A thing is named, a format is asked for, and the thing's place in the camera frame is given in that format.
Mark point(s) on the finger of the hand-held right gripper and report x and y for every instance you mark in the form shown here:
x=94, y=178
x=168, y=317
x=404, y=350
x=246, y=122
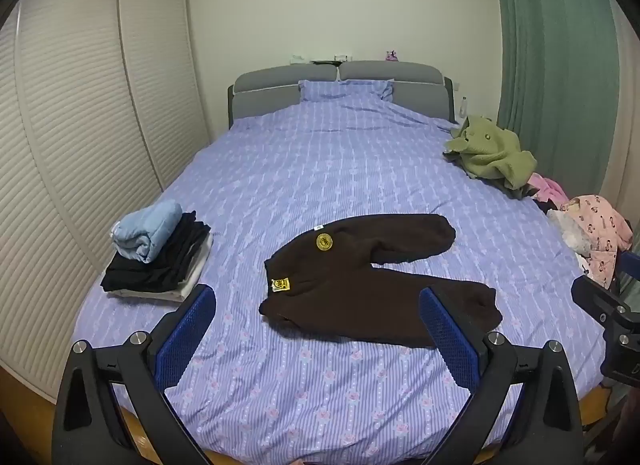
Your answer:
x=597, y=297

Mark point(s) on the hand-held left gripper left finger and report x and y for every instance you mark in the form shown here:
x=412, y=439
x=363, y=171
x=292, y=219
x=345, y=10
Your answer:
x=185, y=335

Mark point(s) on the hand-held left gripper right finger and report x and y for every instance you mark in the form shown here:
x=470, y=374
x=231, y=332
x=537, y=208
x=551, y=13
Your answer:
x=450, y=340

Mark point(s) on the dark brown fleece pants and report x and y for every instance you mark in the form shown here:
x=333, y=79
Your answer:
x=350, y=285

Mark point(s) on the white folded cloth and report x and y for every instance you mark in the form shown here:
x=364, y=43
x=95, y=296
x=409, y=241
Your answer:
x=192, y=280

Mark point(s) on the white crumpled cloth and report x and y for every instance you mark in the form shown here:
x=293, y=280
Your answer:
x=570, y=232

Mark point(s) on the pink printed pajamas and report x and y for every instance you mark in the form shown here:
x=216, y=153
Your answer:
x=602, y=225

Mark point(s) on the black folded clothes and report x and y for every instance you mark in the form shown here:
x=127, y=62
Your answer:
x=165, y=265

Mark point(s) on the light blue folded cloth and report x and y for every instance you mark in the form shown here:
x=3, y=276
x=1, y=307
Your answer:
x=145, y=230

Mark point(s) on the pink cloth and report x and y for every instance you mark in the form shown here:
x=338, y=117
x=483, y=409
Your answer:
x=547, y=187

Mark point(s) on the white louvered wardrobe door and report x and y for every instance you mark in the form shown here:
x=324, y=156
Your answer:
x=160, y=70
x=30, y=245
x=75, y=95

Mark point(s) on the white sheer curtain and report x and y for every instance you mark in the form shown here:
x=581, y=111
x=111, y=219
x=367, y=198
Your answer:
x=627, y=120

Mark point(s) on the green knit sweater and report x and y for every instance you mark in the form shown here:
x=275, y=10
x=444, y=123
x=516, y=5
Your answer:
x=490, y=150

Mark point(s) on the purple striped bed cover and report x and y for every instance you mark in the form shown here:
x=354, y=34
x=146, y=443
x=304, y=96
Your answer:
x=325, y=170

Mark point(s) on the clear plastic bottle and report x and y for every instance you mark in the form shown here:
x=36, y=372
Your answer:
x=463, y=107

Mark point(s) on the green curtain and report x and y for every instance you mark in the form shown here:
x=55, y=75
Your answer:
x=550, y=45

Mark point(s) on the purple striped pillow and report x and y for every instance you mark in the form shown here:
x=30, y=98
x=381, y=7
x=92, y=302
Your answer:
x=345, y=91

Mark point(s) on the grey padded headboard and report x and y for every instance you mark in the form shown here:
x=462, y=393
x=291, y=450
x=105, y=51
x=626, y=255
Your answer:
x=385, y=72

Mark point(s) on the small white item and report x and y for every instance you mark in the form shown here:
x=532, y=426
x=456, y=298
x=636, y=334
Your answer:
x=297, y=59

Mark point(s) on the small clear box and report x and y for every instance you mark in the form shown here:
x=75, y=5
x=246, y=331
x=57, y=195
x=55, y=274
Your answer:
x=343, y=57

